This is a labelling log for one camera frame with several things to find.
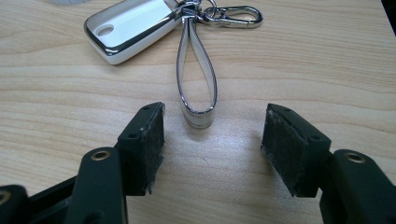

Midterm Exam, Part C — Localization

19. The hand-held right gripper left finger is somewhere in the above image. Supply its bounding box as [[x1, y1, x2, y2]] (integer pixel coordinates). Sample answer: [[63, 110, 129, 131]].
[[117, 101, 166, 197]]

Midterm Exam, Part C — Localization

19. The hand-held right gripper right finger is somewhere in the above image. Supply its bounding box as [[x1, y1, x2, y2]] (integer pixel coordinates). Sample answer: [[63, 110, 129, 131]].
[[260, 103, 332, 199]]

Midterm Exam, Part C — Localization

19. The white strap loop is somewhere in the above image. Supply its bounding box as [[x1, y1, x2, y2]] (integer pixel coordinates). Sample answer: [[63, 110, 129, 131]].
[[176, 14, 219, 131]]

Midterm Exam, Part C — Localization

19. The white car key case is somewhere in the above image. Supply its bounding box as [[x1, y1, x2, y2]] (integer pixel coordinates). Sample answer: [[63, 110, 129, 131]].
[[82, 0, 185, 66]]

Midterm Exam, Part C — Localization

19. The silver carabiner clasp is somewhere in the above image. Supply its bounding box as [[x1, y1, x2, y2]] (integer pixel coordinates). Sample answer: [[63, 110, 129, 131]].
[[201, 5, 264, 30]]

